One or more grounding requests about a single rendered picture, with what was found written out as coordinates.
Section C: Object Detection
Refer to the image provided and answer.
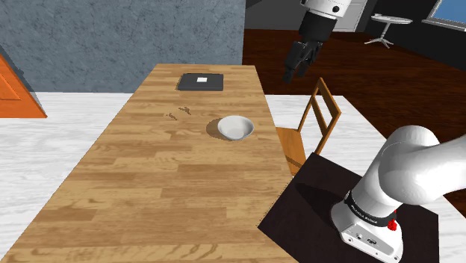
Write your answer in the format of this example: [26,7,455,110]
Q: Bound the long wooden table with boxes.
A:
[0,64,300,263]

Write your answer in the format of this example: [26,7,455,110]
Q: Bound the window with white frame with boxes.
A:
[421,0,466,32]

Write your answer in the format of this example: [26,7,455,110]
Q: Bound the dark robot stand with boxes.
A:
[257,152,440,263]

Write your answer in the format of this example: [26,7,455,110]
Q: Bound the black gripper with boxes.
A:
[282,11,338,84]

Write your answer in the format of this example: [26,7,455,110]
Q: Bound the wooden chair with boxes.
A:
[275,76,343,178]

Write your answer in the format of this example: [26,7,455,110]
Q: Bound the black tablet with white label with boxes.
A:
[177,73,225,92]

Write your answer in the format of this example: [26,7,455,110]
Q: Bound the white round side table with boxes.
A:
[364,13,414,49]

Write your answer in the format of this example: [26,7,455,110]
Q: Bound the white bowl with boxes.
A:
[217,115,255,141]

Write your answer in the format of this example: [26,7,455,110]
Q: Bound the white panelled door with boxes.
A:
[332,0,369,34]

